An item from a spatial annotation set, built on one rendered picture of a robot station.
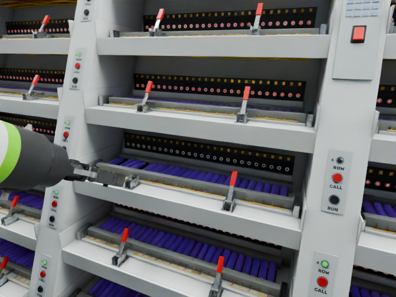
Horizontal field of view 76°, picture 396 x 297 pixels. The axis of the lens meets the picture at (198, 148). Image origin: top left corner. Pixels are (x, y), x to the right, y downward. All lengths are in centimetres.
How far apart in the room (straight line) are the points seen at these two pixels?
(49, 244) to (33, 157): 49
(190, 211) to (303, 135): 30
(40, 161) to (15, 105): 61
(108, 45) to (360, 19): 61
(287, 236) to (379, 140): 25
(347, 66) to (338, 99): 7
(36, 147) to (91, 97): 41
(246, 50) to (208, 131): 20
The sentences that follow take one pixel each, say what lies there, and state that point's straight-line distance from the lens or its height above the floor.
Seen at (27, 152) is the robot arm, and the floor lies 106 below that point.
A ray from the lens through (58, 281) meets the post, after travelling 90.
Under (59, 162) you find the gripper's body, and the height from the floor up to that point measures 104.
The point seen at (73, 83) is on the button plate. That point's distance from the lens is 84.
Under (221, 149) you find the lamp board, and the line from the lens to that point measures 74.
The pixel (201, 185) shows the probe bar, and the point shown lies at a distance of 66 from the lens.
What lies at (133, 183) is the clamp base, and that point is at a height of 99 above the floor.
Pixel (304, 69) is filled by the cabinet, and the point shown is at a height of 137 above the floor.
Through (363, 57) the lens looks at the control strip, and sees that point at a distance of 61.
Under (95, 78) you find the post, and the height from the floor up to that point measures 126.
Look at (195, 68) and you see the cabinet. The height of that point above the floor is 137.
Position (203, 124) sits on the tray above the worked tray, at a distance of 60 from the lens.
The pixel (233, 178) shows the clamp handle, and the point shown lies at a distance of 60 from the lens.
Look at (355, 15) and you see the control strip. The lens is 64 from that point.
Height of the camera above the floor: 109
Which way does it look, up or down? 1 degrees up
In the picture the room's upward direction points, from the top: 9 degrees clockwise
